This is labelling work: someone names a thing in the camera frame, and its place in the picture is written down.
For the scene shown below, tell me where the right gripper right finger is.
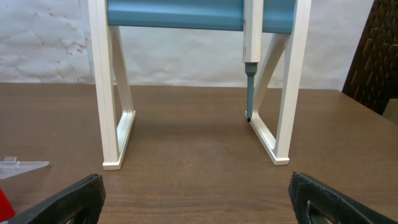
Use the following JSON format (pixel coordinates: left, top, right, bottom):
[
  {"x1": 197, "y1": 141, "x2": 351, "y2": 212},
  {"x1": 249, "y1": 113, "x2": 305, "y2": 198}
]
[{"x1": 288, "y1": 171, "x2": 398, "y2": 224}]

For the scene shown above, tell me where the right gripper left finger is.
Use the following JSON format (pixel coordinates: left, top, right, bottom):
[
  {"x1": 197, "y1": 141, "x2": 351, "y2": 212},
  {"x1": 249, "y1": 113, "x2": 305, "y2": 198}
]
[{"x1": 7, "y1": 173, "x2": 107, "y2": 224}]

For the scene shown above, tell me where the red and yellow tip box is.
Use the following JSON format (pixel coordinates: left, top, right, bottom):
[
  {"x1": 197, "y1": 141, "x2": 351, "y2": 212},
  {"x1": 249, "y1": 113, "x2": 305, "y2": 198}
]
[{"x1": 0, "y1": 156, "x2": 50, "y2": 223}]

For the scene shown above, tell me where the white and blue stand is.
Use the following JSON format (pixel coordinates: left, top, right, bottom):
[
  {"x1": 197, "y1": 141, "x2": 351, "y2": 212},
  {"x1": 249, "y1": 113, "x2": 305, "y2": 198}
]
[{"x1": 88, "y1": 0, "x2": 312, "y2": 171}]

